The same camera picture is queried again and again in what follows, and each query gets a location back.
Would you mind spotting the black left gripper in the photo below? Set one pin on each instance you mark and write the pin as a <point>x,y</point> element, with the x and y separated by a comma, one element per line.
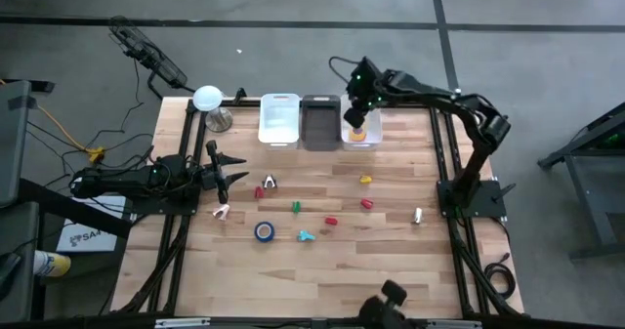
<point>215,175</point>

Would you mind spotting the yellow tape roll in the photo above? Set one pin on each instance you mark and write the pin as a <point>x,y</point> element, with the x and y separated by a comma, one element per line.
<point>351,135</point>

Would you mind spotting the black clamp knob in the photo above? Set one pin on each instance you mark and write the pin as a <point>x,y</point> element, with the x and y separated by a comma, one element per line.
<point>239,94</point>

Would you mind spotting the dark blue tape roll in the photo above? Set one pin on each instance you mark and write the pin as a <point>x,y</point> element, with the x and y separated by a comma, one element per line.
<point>257,232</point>

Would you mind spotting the black aluminium table frame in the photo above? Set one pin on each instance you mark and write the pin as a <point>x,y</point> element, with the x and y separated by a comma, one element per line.
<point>249,103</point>

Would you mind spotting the black diagonal beam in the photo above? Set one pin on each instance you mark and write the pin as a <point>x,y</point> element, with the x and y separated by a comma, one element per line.
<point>73,207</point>

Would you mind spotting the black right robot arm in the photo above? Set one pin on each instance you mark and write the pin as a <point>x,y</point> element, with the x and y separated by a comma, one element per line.
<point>483,124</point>

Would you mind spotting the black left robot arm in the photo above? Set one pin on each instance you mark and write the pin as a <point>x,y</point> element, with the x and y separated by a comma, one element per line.
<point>122,177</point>

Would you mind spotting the teal staple remover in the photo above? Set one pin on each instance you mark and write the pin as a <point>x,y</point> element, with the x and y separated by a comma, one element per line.
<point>306,236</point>

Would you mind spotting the green mini stapler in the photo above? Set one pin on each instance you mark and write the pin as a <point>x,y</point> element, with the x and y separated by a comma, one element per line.
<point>296,207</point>

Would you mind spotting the translucent white plastic bin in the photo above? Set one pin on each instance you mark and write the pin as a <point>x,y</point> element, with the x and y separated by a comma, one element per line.
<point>376,138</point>

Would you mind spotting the white staple remover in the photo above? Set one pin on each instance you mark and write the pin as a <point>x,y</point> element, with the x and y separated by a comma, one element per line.
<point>416,216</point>

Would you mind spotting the red mini stapler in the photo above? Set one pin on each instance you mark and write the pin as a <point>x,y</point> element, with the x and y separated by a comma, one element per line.
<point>366,203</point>
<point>331,220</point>
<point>259,192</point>

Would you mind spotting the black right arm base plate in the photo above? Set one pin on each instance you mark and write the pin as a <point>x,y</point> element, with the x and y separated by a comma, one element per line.
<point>488,204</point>

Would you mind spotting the white printed box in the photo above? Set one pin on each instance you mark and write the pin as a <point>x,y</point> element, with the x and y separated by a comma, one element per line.
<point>102,241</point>

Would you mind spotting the yellow mini stapler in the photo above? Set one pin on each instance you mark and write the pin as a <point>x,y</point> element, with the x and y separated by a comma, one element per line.
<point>365,179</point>

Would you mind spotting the yellow white bottle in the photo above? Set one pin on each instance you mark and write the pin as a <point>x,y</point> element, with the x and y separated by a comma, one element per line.
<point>51,264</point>

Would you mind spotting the dark grey plastic bin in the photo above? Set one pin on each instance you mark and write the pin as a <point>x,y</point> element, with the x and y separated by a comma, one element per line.
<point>320,124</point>

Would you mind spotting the grey cabinet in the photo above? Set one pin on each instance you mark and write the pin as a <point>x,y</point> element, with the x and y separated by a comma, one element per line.
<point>24,231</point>
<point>12,143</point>

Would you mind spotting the silver metal bracket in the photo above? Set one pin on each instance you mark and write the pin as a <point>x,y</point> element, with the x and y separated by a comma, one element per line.
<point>454,324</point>
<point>181,323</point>

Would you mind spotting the black metal stand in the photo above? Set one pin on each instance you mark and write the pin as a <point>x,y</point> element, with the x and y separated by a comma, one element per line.
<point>610,123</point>

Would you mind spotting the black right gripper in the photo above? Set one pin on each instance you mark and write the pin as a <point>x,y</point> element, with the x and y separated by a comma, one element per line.
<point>366,87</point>

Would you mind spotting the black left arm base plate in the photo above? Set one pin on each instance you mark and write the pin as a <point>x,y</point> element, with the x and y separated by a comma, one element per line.
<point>185,208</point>

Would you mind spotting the pink staple remover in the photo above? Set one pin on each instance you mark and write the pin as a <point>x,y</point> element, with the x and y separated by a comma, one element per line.
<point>221,213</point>

